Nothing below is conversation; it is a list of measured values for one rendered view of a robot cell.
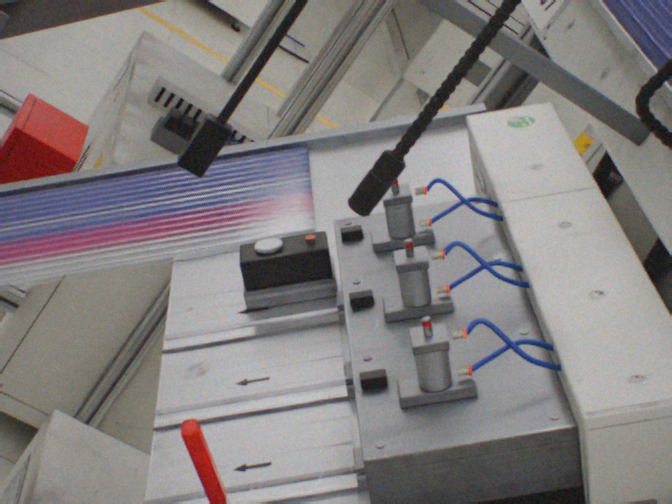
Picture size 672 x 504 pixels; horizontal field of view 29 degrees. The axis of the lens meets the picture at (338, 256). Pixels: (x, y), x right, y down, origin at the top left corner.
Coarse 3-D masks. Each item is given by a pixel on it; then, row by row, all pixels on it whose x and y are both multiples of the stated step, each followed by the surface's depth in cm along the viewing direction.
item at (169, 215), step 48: (48, 192) 139; (96, 192) 137; (144, 192) 135; (192, 192) 133; (240, 192) 131; (288, 192) 129; (0, 240) 130; (48, 240) 128; (96, 240) 127; (144, 240) 125; (192, 240) 123; (240, 240) 122; (0, 288) 123
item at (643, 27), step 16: (608, 0) 110; (624, 0) 107; (640, 0) 105; (656, 0) 102; (624, 16) 105; (640, 16) 103; (656, 16) 100; (640, 32) 101; (656, 32) 99; (656, 48) 98; (656, 64) 96
